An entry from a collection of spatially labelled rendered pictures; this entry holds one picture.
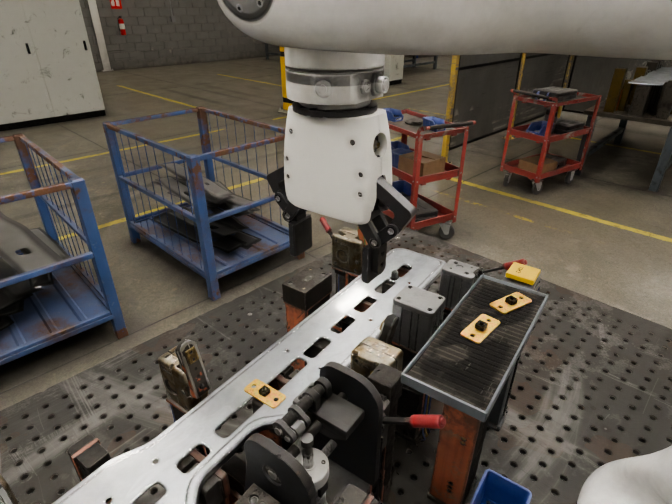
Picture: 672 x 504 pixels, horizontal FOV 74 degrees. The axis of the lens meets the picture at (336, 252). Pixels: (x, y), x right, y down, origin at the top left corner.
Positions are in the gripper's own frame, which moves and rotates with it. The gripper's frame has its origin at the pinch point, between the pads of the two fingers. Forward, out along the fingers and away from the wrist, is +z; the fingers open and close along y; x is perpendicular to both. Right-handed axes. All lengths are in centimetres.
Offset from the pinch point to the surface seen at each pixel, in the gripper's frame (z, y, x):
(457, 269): 39, 9, -69
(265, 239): 128, 188, -176
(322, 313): 45, 32, -39
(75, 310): 127, 214, -49
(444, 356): 28.7, -5.3, -24.0
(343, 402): 28.9, 3.0, -6.2
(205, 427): 45, 28, 1
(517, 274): 29, -8, -58
